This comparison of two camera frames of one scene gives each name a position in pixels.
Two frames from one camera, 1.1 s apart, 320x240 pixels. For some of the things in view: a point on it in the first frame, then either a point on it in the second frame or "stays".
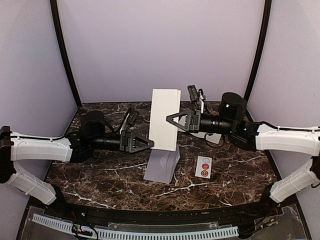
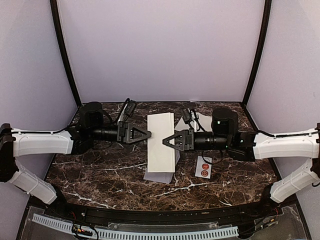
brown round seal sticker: [204, 173] stays
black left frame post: [54, 6] stays
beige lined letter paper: [165, 103] to [161, 156]
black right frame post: [266, 20] stays
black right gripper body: [196, 115] to [189, 139]
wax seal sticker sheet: [203, 167] stays
